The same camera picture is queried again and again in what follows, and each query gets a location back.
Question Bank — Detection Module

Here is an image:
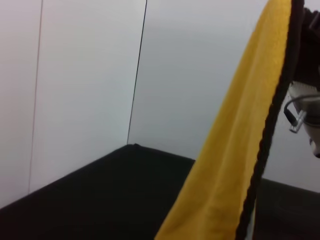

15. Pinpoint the metal right wrist connector plug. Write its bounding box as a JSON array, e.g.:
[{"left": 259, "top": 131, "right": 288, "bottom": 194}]
[{"left": 288, "top": 109, "right": 308, "bottom": 134}]

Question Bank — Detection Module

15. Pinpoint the grey and yellow towel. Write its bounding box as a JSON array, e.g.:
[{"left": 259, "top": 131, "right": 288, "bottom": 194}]
[{"left": 154, "top": 0, "right": 305, "bottom": 240}]

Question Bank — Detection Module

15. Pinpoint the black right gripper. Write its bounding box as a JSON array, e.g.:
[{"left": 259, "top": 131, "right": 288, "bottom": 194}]
[{"left": 292, "top": 6, "right": 320, "bottom": 91}]

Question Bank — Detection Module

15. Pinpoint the grey right wrist cable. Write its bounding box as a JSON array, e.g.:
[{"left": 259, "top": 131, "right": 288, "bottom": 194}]
[{"left": 283, "top": 94, "right": 320, "bottom": 124}]

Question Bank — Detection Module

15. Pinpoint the black tablecloth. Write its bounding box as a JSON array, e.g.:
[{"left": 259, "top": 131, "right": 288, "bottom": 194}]
[{"left": 0, "top": 143, "right": 320, "bottom": 240}]

